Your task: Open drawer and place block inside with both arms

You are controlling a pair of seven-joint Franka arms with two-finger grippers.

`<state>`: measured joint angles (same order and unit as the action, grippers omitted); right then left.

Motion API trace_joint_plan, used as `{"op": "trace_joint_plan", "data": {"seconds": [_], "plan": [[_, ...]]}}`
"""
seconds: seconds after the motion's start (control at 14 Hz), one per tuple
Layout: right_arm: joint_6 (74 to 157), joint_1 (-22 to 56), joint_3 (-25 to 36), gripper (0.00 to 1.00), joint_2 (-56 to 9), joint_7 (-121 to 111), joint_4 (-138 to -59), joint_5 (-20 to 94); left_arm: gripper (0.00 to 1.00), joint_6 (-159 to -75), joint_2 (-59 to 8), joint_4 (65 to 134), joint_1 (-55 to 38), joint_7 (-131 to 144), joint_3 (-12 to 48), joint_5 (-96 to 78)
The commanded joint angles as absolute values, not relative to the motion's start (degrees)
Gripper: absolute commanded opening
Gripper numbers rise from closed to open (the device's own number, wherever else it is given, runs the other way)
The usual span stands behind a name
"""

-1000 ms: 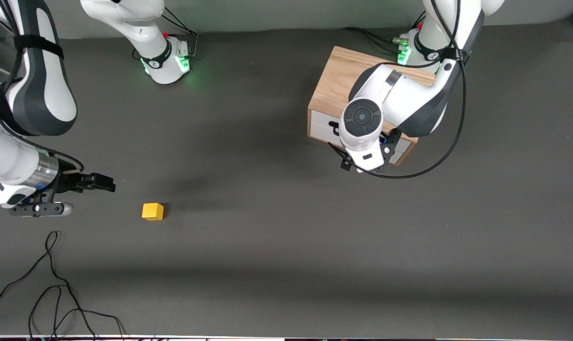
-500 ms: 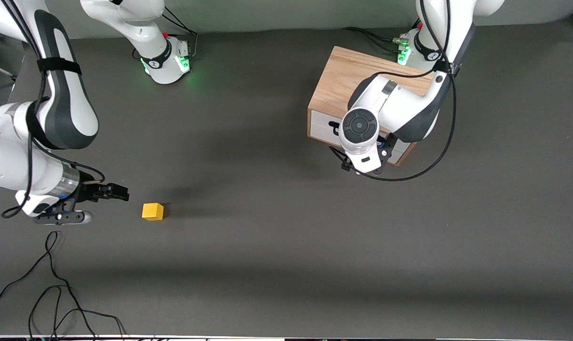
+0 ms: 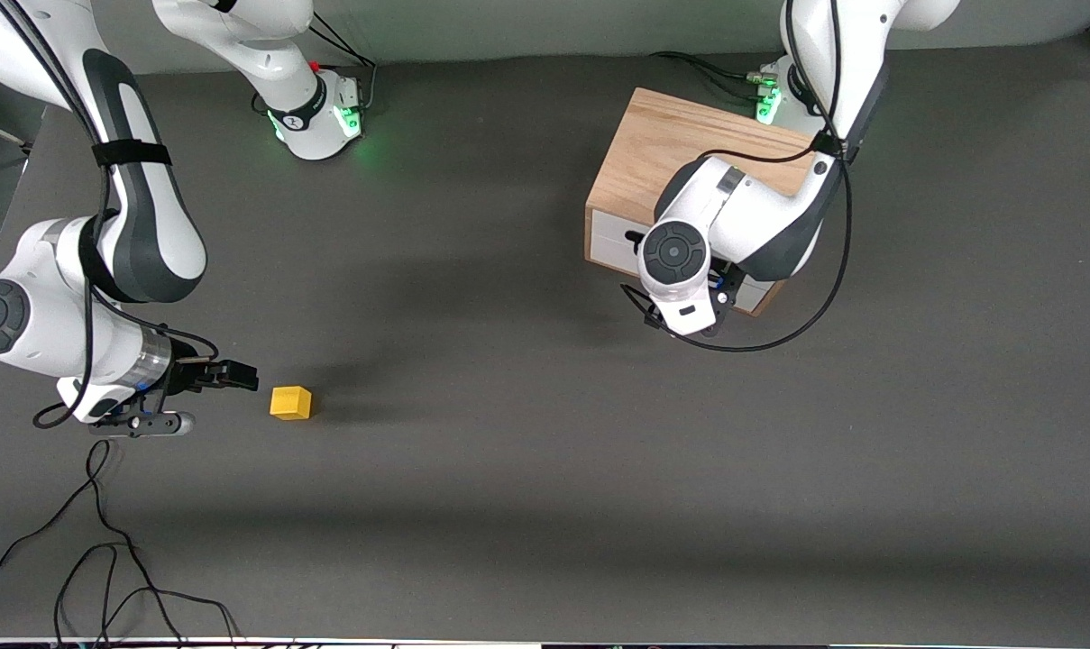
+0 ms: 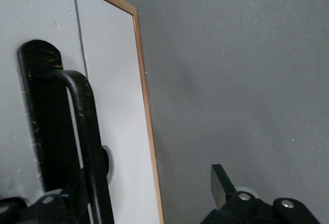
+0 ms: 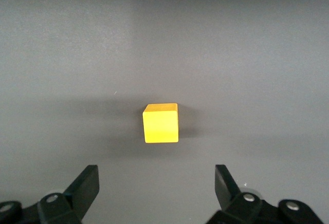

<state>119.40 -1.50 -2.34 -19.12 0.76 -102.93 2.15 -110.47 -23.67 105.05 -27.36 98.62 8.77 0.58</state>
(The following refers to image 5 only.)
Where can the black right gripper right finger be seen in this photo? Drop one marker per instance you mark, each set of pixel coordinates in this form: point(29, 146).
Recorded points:
point(228, 190)

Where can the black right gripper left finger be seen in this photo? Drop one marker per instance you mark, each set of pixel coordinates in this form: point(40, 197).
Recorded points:
point(82, 190)

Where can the yellow cube block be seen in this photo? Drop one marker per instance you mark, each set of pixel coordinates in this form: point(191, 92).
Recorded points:
point(160, 125)

